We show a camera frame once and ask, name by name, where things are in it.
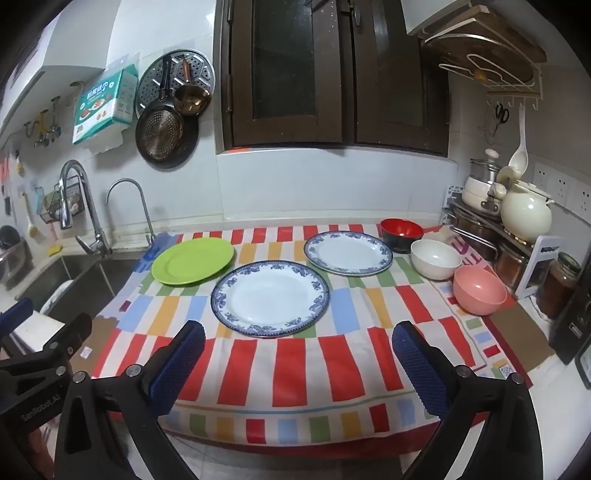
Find cream ceramic kettle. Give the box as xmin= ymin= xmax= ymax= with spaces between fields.
xmin=491 ymin=166 xmax=554 ymax=244

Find glass jar with sauce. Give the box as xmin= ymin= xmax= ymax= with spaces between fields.
xmin=536 ymin=252 xmax=582 ymax=320

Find white ladle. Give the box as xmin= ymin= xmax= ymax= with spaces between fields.
xmin=508 ymin=104 xmax=529 ymax=175

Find blue white plate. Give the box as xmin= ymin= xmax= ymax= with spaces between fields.
xmin=211 ymin=260 xmax=329 ymax=338
xmin=304 ymin=231 xmax=394 ymax=277

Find round steel steamer tray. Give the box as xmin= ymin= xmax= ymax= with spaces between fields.
xmin=135 ymin=49 xmax=215 ymax=118

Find small brass saucepan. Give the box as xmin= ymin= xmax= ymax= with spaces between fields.
xmin=174 ymin=59 xmax=211 ymax=116

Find black scissors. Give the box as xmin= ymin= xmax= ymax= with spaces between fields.
xmin=491 ymin=102 xmax=510 ymax=138

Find colourful striped cloth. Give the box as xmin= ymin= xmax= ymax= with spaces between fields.
xmin=91 ymin=233 xmax=522 ymax=452

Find steel kitchen sink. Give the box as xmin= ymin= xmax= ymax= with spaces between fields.
xmin=16 ymin=252 xmax=140 ymax=323

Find black frying pan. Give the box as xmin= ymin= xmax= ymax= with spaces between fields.
xmin=135 ymin=56 xmax=184 ymax=165

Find steel pot on rack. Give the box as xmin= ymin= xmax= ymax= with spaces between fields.
xmin=447 ymin=207 xmax=501 ymax=261

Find pink bowl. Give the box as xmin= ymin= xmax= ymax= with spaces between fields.
xmin=453 ymin=265 xmax=509 ymax=317

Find wall rack with boards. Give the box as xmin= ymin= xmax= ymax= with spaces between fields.
xmin=422 ymin=5 xmax=547 ymax=109

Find white bowl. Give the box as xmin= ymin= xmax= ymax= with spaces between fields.
xmin=411 ymin=239 xmax=462 ymax=281

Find thin gooseneck faucet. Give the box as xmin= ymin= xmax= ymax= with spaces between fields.
xmin=104 ymin=177 xmax=156 ymax=245

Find red black bowl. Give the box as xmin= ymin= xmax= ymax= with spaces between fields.
xmin=379 ymin=218 xmax=424 ymax=254

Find teal white carton box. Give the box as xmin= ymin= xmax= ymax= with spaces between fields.
xmin=72 ymin=64 xmax=138 ymax=154

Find cream pot with lid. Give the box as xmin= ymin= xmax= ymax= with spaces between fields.
xmin=462 ymin=149 xmax=501 ymax=217

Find wire sink basket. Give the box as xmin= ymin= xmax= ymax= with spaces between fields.
xmin=37 ymin=181 xmax=86 ymax=225

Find chrome pull-down faucet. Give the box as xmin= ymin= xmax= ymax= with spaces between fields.
xmin=58 ymin=159 xmax=112 ymax=258

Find green plate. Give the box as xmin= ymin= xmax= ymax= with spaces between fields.
xmin=150 ymin=237 xmax=235 ymax=286

